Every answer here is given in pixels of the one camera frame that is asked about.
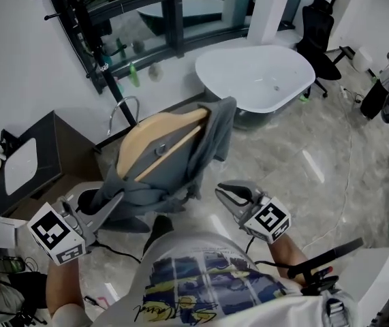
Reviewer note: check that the green bottle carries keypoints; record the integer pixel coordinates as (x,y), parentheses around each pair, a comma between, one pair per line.
(134,77)

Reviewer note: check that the black coat rack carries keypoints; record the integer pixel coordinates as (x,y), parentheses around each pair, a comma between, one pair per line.
(90,36)

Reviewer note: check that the white box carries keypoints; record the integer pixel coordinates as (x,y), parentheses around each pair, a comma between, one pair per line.
(7,232)

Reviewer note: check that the black office chair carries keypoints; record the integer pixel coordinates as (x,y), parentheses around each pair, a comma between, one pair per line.
(316,36)

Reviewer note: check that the white counter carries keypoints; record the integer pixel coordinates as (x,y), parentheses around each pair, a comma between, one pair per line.
(371,274)

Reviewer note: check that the black bag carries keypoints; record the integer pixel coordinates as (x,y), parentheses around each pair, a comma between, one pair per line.
(374,97)

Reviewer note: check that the white sink basin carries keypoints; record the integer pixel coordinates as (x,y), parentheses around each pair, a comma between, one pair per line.
(18,165)

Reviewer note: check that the grey clothing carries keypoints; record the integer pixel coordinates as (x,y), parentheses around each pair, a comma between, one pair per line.
(177,169)

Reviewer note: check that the chrome faucet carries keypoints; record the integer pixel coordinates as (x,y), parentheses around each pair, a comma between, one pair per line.
(116,109)

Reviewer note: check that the wooden hanger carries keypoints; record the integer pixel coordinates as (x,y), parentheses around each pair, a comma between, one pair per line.
(139,138)

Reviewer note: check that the person's white printed shirt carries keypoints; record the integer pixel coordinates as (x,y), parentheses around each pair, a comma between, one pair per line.
(214,284)

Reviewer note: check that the person's right forearm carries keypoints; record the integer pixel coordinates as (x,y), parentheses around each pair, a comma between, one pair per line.
(287,257)

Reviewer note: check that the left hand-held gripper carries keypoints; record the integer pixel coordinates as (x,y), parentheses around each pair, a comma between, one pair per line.
(55,232)

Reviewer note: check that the person's left forearm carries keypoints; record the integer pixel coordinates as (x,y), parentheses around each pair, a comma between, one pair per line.
(63,288)

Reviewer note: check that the white bin with black liner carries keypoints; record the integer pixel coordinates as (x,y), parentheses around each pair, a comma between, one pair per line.
(75,196)

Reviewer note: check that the white power strip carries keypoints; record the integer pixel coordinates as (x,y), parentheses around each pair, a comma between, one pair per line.
(343,91)

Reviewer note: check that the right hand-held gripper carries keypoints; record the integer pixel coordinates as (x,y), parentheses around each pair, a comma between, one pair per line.
(267,218)

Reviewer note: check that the white bathtub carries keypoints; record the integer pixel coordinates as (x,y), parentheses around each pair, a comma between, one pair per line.
(248,70)

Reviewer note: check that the dark vanity cabinet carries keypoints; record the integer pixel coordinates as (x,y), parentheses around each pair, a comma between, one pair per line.
(58,148)

